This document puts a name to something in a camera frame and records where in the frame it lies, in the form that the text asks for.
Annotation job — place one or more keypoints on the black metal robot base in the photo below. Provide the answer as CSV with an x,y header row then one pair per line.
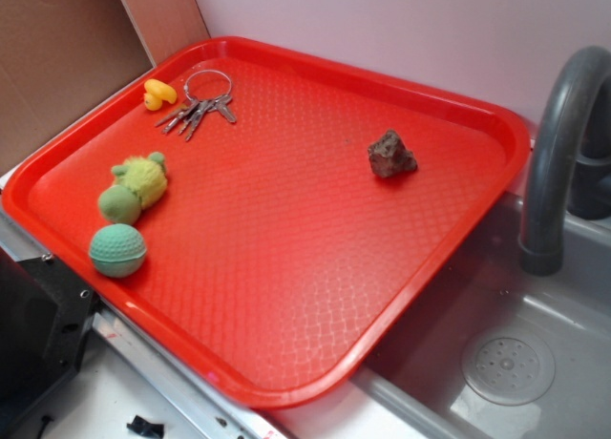
x,y
46,314

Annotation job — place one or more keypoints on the brown rough rock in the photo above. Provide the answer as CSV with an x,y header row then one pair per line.
x,y
388,156

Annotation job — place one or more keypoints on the red plastic tray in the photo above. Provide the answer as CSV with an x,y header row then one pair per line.
x,y
276,258

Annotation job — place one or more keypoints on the green plush turtle toy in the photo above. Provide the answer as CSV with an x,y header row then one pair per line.
x,y
139,183

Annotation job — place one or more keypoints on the yellow rubber duck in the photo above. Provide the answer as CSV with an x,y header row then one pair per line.
x,y
156,93

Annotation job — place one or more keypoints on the green dimpled ball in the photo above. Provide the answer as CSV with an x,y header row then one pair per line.
x,y
117,250

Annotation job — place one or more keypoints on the grey plastic sink basin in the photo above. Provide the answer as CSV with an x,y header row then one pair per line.
x,y
489,351

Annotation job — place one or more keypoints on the grey curved faucet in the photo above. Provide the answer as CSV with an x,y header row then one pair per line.
x,y
570,165

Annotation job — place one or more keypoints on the black tape scrap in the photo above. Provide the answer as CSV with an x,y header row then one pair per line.
x,y
145,428

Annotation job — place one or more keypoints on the brown cardboard panel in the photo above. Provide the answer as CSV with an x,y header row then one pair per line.
x,y
61,58

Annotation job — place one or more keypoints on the silver key bunch on ring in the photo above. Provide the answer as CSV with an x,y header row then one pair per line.
x,y
187,118

